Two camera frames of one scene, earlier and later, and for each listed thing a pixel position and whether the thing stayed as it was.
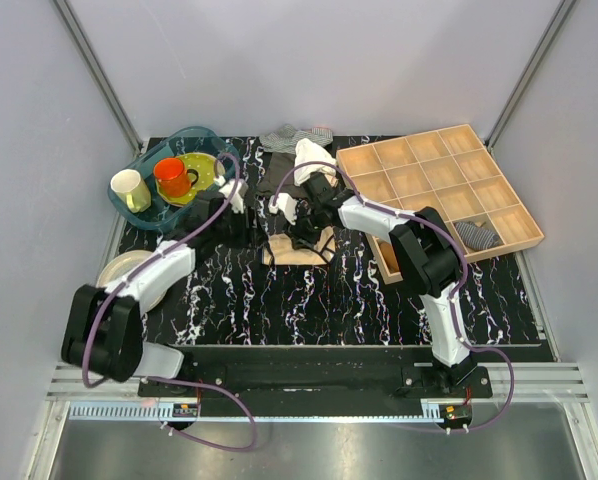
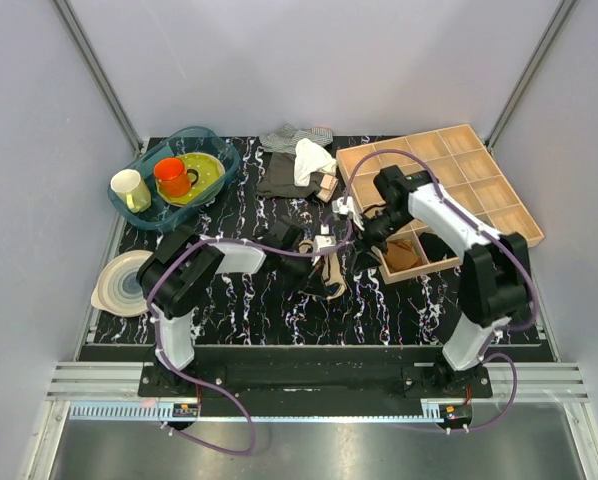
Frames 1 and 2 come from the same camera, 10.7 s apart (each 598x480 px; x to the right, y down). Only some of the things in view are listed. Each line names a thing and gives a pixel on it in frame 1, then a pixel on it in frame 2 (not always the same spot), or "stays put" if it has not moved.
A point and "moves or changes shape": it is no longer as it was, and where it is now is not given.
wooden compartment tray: [451, 171] stays put
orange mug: [172, 177] stays put
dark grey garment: [275, 173] stays put
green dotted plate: [208, 168] stays put
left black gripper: [251, 236] -> [310, 280]
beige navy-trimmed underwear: [281, 250] moves or changes shape
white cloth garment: [308, 151] stays put
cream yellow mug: [127, 183] stays put
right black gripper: [296, 232] -> [365, 260]
